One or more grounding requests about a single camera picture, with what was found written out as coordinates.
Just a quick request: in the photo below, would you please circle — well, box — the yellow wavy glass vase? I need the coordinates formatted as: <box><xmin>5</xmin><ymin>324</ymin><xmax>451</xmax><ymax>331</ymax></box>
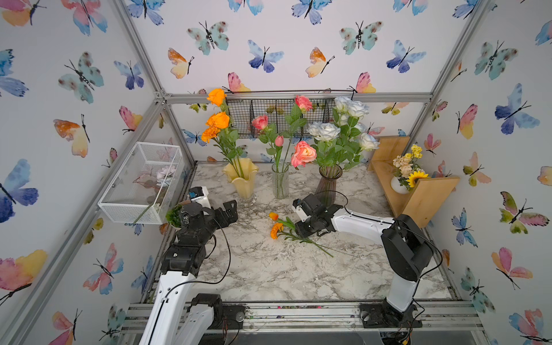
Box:
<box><xmin>223</xmin><ymin>158</ymin><xmax>259</xmax><ymax>200</ymax></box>

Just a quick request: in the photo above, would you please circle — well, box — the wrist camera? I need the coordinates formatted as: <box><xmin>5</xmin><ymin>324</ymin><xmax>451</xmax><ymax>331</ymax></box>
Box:
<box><xmin>188</xmin><ymin>186</ymin><xmax>211</xmax><ymax>208</ymax></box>
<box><xmin>293</xmin><ymin>198</ymin><xmax>316</xmax><ymax>222</ymax></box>

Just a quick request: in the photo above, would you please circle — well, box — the pink rose small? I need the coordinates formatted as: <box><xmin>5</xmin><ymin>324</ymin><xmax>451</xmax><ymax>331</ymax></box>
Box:
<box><xmin>274</xmin><ymin>135</ymin><xmax>285</xmax><ymax>191</ymax></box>

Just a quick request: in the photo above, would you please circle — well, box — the white mesh wall basket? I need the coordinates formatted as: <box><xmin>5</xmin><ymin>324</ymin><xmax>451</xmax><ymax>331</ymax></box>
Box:
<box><xmin>98</xmin><ymin>142</ymin><xmax>184</xmax><ymax>225</ymax></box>

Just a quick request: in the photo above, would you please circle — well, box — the black wire wall basket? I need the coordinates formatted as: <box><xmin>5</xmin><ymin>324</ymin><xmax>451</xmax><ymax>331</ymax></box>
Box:
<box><xmin>226</xmin><ymin>94</ymin><xmax>335</xmax><ymax>139</ymax></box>

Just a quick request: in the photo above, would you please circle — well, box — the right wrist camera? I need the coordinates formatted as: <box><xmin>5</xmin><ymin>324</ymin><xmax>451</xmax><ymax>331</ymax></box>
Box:
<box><xmin>293</xmin><ymin>198</ymin><xmax>316</xmax><ymax>222</ymax></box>

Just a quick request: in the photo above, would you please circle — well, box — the green succulent in pink pot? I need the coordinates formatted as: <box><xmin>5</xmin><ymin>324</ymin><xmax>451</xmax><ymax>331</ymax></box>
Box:
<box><xmin>165</xmin><ymin>200</ymin><xmax>191</xmax><ymax>229</ymax></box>

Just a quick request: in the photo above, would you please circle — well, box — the wooden corner shelf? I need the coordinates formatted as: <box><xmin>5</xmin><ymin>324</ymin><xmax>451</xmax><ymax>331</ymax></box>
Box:
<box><xmin>369</xmin><ymin>136</ymin><xmax>460</xmax><ymax>228</ymax></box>

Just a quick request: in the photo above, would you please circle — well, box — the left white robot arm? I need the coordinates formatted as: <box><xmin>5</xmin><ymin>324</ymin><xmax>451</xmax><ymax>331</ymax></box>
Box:
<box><xmin>139</xmin><ymin>200</ymin><xmax>238</xmax><ymax>344</ymax></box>

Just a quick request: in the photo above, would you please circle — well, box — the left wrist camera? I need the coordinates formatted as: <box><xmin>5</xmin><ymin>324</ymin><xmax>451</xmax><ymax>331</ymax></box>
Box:
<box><xmin>188</xmin><ymin>186</ymin><xmax>211</xmax><ymax>208</ymax></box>

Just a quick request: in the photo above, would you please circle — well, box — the pink rose pile top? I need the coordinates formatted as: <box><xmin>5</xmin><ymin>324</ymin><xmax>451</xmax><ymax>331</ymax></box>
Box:
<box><xmin>290</xmin><ymin>141</ymin><xmax>317</xmax><ymax>170</ymax></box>

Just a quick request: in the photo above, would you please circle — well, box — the sunflower bouquet in white vase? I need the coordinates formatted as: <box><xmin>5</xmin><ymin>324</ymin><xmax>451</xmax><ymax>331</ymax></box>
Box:
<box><xmin>390</xmin><ymin>145</ymin><xmax>429</xmax><ymax>194</ymax></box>

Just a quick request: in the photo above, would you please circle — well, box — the clear ribbed glass vase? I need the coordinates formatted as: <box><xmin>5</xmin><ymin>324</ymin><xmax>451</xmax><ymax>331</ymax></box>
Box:
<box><xmin>272</xmin><ymin>163</ymin><xmax>289</xmax><ymax>199</ymax></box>

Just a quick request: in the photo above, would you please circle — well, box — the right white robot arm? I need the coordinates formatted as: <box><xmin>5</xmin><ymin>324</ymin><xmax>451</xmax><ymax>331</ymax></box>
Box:
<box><xmin>293</xmin><ymin>194</ymin><xmax>434</xmax><ymax>313</ymax></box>

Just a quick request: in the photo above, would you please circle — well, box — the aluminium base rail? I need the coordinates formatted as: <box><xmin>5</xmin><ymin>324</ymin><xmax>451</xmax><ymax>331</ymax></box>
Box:
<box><xmin>124</xmin><ymin>300</ymin><xmax>484</xmax><ymax>334</ymax></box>

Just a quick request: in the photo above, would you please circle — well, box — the purple ribbed glass vase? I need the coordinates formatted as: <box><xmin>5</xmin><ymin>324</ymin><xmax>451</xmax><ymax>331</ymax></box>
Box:
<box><xmin>314</xmin><ymin>165</ymin><xmax>343</xmax><ymax>207</ymax></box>

